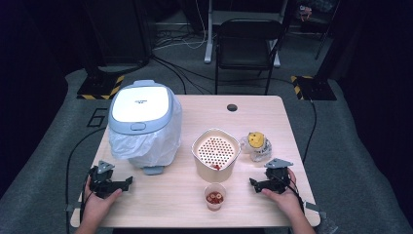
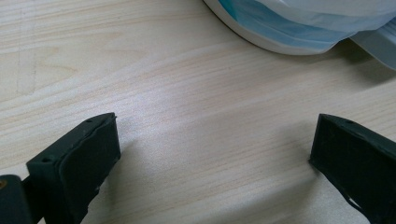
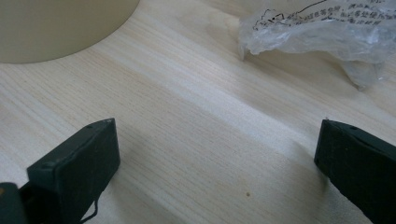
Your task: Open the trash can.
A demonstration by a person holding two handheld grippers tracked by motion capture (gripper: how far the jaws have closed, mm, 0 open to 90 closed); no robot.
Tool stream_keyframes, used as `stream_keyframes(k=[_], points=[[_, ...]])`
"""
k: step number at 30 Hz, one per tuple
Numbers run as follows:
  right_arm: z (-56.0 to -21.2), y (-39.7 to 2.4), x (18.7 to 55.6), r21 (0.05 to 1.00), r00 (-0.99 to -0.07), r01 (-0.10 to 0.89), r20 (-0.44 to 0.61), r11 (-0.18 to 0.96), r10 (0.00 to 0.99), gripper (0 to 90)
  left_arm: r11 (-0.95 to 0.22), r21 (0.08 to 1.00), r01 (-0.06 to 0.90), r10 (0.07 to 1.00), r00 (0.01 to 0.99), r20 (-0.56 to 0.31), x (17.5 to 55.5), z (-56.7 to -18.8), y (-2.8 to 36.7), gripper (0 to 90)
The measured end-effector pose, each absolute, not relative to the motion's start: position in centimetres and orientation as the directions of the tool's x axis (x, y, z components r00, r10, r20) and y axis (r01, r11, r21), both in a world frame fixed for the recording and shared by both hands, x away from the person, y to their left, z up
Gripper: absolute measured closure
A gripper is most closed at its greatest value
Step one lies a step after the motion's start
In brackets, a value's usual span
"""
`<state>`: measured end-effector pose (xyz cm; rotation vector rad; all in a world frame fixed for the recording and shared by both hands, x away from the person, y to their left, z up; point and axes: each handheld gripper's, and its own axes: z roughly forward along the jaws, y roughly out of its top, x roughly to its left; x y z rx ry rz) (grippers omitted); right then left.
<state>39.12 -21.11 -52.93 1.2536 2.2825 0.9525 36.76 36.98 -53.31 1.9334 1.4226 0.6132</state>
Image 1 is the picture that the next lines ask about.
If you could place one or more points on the person's right hand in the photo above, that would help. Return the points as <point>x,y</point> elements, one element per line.
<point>289,201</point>

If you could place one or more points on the white desk frame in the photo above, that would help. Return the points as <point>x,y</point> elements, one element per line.
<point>208,48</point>

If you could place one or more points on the white lidded trash can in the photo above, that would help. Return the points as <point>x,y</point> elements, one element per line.
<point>139,107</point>

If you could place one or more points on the red food scraps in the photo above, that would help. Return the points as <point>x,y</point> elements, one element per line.
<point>216,167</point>

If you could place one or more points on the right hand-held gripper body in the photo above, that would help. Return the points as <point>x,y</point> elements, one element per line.
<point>277,178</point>

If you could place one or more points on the black folding chair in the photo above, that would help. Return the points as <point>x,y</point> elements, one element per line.
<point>248,31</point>

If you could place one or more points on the grey table clamp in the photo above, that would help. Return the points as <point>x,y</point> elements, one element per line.
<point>314,208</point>
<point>74,207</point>

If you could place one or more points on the black hazard-striped base plate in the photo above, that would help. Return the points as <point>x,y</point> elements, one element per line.
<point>316,89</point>
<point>97,87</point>

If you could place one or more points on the person's left hand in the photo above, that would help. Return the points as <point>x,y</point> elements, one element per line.
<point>95,208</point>

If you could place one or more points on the dark cabinet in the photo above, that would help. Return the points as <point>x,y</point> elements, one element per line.
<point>121,32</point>

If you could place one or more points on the black stand pole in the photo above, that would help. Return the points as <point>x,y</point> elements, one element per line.
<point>328,42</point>

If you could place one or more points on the clear plastic cup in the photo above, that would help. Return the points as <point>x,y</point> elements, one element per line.
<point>215,195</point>

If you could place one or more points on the yellow food scrap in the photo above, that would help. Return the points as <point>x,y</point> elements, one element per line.
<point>255,139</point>

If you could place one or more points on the beige strainer bucket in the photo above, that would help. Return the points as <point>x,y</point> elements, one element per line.
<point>214,174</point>

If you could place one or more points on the pile of sliced red dates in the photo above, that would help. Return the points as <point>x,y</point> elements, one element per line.
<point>215,197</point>

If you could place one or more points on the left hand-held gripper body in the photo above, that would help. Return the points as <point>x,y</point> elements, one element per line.
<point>100,183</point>

